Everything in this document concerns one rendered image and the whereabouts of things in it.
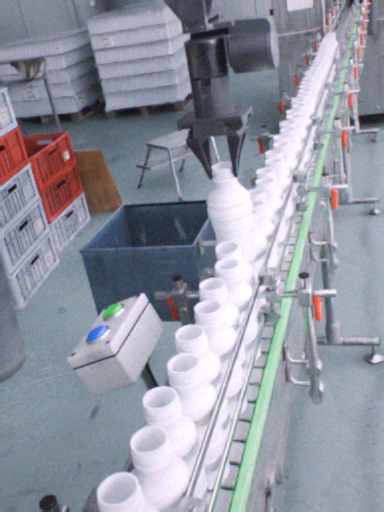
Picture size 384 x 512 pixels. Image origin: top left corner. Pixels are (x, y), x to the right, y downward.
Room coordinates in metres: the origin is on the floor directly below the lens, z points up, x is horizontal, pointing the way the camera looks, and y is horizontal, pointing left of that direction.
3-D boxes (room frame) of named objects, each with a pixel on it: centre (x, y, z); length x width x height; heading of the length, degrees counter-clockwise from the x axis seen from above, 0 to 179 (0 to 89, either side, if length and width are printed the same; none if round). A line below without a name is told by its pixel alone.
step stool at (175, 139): (4.66, 0.00, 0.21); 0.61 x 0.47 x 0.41; 34
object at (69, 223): (4.03, 0.98, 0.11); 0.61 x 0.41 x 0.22; 163
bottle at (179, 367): (0.56, 0.03, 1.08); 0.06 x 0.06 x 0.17
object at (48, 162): (4.04, 0.97, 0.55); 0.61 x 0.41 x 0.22; 163
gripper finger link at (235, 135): (0.89, -0.07, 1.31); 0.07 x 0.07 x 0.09; 70
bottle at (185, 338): (0.62, 0.02, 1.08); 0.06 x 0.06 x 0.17
